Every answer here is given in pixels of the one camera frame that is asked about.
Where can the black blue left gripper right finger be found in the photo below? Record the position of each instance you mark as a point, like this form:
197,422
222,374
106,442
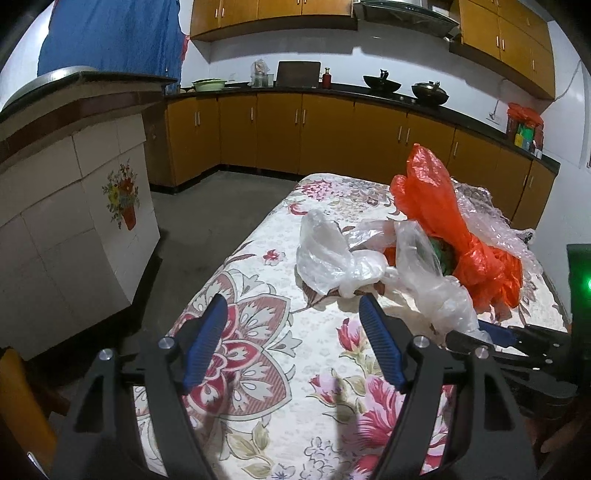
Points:
459,419

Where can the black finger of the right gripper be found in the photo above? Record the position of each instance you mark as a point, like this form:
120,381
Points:
502,336

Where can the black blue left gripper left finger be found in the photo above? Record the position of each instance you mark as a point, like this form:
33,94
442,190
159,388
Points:
100,438

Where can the orange plastic bag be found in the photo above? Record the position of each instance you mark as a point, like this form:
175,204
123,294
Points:
426,194

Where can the green plastic bag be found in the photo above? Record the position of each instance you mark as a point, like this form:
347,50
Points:
443,255

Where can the white clear plastic bag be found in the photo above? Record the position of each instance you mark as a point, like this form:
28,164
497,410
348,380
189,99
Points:
397,254

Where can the clear bubble wrap sheet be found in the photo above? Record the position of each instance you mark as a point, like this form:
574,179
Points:
490,225

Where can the wooden lower kitchen cabinets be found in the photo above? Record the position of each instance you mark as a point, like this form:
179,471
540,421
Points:
294,133

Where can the wooden kitchen cabinets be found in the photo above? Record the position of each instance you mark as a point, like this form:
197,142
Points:
507,37
294,133

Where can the wooden upper kitchen cabinets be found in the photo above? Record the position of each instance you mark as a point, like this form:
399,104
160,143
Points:
507,37

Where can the orange wooden chair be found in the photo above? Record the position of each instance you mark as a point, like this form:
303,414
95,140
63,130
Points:
22,413

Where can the white tiled counter with flower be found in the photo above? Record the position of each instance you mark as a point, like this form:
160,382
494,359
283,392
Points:
78,226

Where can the orange bag covered condiment rack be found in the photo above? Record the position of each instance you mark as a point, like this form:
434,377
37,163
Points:
525,129

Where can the black lidded pot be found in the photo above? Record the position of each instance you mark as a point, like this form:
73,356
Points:
430,93

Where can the green basin bowl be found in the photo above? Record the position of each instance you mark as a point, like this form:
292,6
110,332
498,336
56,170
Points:
208,85

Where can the clear bag with jars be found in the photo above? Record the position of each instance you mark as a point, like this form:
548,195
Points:
260,75

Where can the red sauce bottle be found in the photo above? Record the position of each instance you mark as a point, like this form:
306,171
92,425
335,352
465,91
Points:
327,79

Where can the dark cutting board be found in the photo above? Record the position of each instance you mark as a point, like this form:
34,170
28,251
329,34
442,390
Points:
298,74

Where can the blue hanging cloth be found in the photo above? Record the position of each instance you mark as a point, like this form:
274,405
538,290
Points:
125,36

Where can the range hood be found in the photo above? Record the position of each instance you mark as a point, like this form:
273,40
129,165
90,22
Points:
426,16

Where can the black wok with handle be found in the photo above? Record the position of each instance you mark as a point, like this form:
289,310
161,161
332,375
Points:
382,84

